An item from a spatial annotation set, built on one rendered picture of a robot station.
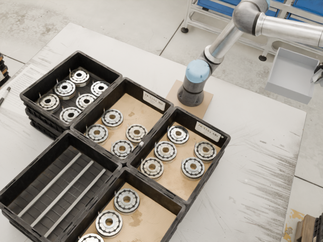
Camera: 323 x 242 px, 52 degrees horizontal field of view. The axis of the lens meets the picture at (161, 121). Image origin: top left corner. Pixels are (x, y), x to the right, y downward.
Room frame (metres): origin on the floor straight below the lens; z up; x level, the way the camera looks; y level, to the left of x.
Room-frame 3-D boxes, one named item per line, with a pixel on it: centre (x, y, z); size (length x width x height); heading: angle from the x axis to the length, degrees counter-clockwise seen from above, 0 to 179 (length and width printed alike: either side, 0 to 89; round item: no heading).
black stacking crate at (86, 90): (1.02, 0.44, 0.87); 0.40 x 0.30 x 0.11; 155
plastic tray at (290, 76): (1.20, -0.57, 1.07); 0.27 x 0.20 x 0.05; 164
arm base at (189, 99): (1.25, -0.14, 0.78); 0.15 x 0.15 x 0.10
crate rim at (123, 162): (0.89, 0.17, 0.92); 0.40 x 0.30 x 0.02; 155
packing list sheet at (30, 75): (1.13, 0.76, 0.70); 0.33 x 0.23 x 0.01; 164
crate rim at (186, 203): (0.76, -0.10, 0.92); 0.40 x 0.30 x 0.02; 155
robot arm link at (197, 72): (1.26, -0.14, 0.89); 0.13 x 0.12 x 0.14; 156
